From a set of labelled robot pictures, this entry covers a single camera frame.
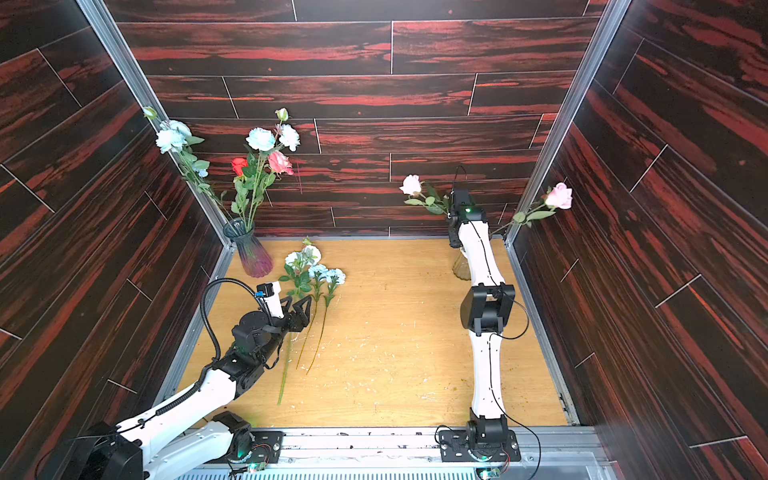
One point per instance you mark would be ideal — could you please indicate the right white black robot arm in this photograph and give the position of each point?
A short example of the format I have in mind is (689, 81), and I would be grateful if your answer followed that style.
(484, 313)

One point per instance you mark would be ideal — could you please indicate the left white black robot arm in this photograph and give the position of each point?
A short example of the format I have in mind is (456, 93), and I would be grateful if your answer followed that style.
(190, 429)

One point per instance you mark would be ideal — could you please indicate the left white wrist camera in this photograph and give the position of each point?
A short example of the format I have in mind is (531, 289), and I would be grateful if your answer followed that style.
(268, 297)

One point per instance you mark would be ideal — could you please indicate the clear glass vase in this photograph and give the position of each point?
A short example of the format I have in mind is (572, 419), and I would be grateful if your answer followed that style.
(461, 268)

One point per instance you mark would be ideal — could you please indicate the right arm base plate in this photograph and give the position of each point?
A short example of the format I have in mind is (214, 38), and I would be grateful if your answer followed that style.
(456, 445)

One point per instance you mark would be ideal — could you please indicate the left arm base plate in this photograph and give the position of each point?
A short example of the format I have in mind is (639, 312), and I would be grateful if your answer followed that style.
(255, 446)

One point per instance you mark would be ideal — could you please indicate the light blue carnation stem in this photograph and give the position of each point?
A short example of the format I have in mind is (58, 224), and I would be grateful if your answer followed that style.
(332, 280)
(310, 282)

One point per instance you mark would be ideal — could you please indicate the aluminium front rail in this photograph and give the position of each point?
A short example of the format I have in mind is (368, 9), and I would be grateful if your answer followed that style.
(413, 453)

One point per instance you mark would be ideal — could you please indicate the red pink white rose bouquet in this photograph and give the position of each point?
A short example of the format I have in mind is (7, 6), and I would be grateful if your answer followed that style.
(264, 164)

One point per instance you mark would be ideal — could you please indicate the blue white flower spray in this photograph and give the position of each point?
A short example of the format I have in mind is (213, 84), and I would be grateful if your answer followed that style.
(298, 262)

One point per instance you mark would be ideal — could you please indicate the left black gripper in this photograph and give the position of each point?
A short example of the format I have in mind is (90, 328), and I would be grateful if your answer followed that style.
(301, 320)

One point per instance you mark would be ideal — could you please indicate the white flower spray far left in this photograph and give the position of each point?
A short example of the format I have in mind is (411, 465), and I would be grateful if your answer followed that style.
(175, 138)

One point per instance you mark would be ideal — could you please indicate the pink rose stem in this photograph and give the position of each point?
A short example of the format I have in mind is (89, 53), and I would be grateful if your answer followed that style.
(424, 195)
(556, 198)

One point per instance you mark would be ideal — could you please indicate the purple glass vase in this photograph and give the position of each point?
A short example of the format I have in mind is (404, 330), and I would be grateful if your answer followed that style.
(255, 259)

